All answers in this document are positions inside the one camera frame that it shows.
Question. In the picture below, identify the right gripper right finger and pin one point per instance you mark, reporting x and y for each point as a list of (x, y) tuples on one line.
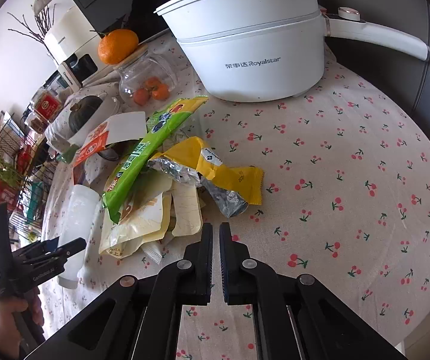
[(236, 284)]

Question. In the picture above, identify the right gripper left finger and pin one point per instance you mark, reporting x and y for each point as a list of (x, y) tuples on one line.
[(197, 281)]

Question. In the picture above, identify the beige bread pouch bag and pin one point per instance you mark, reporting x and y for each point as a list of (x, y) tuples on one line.
[(155, 206)]

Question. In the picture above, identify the yellow foil snack bag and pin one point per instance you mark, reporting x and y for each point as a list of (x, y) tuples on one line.
[(193, 162)]

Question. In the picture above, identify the green snack bag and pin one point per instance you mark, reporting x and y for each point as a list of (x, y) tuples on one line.
[(159, 127)]

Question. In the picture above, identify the orange white snack bag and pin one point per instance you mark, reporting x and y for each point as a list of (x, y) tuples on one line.
[(130, 126)]

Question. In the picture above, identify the person's left hand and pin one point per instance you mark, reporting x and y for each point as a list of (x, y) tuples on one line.
[(10, 337)]

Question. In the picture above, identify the small white torn packet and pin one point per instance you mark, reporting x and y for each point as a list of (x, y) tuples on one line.
[(156, 250)]

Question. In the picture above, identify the white plastic bottle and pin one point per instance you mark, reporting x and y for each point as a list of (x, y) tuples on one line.
[(82, 209)]

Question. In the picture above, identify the cherry print tablecloth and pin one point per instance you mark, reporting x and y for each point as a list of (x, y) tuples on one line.
[(346, 198)]

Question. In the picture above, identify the white stacked bowls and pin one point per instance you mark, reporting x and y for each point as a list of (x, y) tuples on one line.
[(58, 133)]

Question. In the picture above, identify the red label spice jar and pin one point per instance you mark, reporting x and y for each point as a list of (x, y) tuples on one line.
[(46, 104)]

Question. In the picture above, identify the dark green pumpkin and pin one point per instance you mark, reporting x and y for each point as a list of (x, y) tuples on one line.
[(82, 111)]

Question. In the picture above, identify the glass jar with oranges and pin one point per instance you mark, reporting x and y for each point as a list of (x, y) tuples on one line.
[(145, 76)]

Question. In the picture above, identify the white electric cooking pot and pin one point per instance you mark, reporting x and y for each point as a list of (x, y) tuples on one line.
[(251, 50)]

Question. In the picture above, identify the white air fryer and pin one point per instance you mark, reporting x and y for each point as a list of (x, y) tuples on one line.
[(73, 43)]

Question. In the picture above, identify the large orange tangerine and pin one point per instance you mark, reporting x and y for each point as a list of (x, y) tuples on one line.
[(117, 45)]

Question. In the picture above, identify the dried twig branches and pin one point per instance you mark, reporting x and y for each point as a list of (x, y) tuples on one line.
[(44, 21)]

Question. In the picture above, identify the grey refrigerator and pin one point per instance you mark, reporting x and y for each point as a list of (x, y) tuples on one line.
[(387, 42)]

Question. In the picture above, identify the black wire storage rack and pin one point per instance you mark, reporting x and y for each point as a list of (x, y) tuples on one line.
[(26, 173)]

